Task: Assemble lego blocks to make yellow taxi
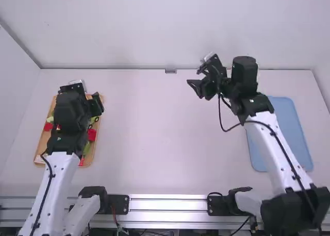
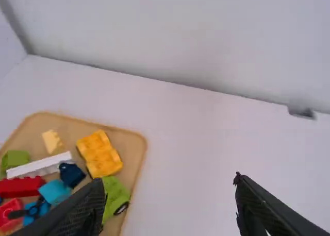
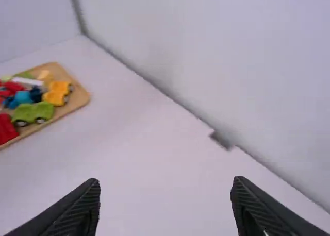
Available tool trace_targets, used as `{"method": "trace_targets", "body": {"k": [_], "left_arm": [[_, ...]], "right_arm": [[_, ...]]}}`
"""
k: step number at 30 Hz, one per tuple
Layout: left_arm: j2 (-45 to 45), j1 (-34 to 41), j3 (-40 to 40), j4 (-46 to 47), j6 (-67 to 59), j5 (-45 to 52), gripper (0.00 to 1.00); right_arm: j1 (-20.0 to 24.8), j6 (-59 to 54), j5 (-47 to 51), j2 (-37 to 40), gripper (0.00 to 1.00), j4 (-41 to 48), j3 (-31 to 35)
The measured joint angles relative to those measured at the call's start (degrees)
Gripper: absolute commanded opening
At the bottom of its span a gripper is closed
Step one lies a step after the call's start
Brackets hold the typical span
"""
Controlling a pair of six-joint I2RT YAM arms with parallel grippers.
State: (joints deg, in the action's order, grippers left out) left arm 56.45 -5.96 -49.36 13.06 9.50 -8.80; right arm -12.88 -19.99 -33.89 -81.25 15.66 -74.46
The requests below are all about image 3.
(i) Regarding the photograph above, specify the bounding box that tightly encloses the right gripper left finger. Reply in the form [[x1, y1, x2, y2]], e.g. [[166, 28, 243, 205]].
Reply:
[[5, 178, 102, 236]]

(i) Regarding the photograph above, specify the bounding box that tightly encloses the dark blue toy brick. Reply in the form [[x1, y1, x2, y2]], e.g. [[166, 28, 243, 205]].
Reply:
[[30, 86, 43, 103], [3, 96, 17, 109]]

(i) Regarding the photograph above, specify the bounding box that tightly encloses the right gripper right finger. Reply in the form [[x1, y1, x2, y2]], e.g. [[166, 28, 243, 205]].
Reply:
[[229, 176, 330, 236]]

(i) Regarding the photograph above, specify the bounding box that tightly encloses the white toy brick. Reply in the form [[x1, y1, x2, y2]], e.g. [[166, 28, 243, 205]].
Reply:
[[11, 77, 44, 88]]

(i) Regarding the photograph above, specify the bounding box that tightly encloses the yellow toy car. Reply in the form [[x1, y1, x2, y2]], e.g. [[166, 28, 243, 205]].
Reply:
[[42, 80, 74, 108]]

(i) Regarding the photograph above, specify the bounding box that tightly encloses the tan tray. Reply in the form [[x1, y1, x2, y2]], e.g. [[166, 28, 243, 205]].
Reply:
[[0, 61, 91, 151]]

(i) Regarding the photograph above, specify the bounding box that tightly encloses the green toy car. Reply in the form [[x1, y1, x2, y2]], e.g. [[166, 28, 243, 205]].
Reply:
[[11, 101, 55, 128]]

